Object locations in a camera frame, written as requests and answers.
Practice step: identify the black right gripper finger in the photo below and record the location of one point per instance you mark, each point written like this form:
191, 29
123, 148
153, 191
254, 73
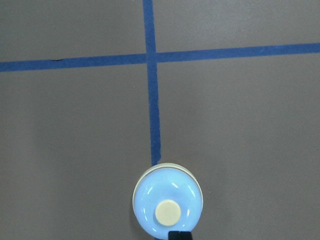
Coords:
180, 235

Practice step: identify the light blue desk bell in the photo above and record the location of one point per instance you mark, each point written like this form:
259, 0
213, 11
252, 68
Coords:
167, 198

